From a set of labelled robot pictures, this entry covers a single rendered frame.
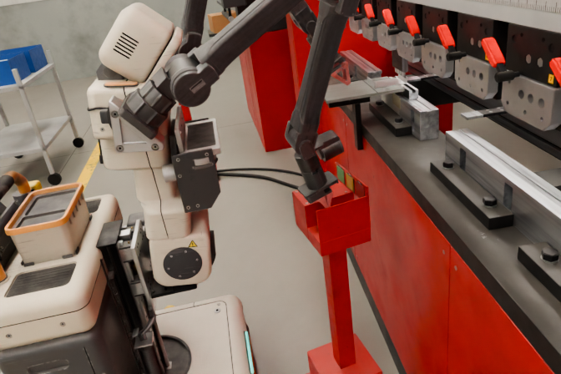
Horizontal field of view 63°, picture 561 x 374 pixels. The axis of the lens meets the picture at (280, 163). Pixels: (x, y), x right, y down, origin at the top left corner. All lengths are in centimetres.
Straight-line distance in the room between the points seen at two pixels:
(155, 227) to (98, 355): 33
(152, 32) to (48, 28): 758
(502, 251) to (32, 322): 103
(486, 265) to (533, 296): 10
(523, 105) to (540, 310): 35
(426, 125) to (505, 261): 62
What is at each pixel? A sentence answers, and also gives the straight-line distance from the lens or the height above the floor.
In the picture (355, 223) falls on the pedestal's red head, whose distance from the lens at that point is 133.
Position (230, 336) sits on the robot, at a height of 28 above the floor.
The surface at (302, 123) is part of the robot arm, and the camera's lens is 112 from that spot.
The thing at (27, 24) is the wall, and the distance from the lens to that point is 874.
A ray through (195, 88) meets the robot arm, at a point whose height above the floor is 123.
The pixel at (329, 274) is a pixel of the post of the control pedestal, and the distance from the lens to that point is 149.
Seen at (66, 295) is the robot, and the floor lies 81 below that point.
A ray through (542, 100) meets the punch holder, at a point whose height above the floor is 117.
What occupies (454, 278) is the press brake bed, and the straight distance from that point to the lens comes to 111.
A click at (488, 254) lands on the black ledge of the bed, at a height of 87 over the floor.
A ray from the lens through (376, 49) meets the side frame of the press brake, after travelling 253.
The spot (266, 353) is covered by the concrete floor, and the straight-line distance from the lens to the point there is 201.
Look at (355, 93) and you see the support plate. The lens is 157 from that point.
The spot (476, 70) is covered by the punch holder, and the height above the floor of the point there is 117.
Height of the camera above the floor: 145
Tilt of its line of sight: 24 degrees down
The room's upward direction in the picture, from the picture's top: 8 degrees counter-clockwise
